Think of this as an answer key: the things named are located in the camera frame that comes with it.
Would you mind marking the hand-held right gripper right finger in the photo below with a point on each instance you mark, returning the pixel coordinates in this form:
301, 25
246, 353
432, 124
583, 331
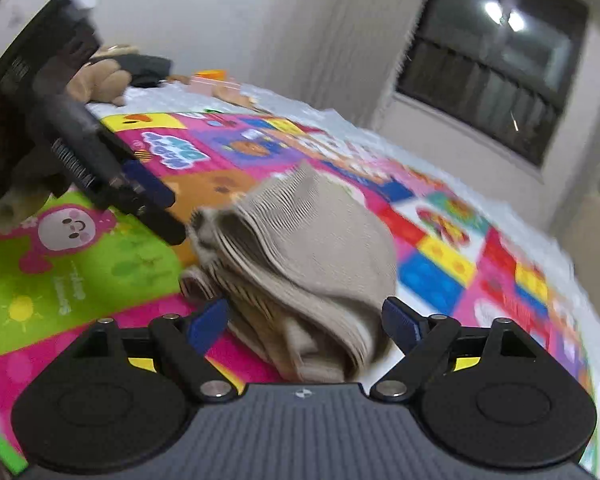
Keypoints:
400, 327

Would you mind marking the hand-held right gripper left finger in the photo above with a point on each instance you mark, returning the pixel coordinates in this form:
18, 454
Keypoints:
207, 325

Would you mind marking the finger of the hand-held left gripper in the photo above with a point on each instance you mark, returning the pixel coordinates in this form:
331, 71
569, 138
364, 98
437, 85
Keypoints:
150, 185
162, 225

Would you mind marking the beige striped shirt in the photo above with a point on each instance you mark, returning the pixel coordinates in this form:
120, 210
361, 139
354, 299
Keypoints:
305, 240

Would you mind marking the person's left hand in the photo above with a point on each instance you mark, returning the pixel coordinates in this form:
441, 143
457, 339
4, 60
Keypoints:
15, 175

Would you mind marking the brown plush toy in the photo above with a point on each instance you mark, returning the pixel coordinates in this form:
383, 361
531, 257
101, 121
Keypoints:
105, 77

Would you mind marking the colourful cartoon play mat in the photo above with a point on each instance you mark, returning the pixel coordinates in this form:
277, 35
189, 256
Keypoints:
430, 270

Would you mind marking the black cloth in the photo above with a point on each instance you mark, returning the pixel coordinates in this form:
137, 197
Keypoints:
145, 67

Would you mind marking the pink box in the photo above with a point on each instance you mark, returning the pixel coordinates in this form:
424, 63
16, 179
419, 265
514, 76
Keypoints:
205, 86

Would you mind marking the orange yellow card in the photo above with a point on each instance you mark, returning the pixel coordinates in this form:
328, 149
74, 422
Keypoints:
210, 74

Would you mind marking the white quilted mattress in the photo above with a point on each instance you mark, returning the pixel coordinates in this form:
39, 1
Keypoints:
360, 130

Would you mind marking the grey pleated curtain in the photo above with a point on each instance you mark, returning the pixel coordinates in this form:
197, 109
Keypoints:
340, 35

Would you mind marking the dark window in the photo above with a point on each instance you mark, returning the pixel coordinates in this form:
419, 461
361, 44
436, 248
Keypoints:
480, 75

